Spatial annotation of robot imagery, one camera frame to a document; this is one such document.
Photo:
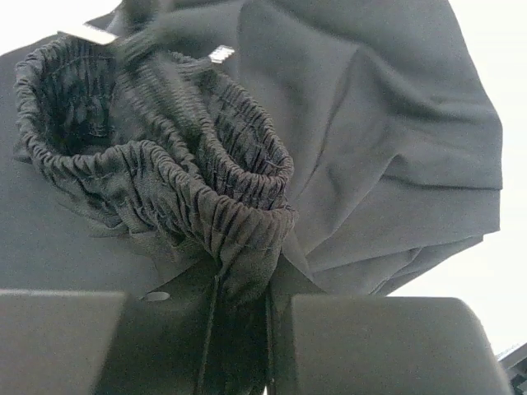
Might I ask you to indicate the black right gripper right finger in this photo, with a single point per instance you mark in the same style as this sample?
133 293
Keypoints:
349 344

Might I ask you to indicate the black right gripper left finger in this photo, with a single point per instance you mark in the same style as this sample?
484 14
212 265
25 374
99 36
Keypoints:
102 342

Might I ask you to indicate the black trousers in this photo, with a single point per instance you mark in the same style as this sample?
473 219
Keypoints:
352 138

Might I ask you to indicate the aluminium table frame rail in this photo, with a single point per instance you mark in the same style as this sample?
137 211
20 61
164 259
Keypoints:
513 361

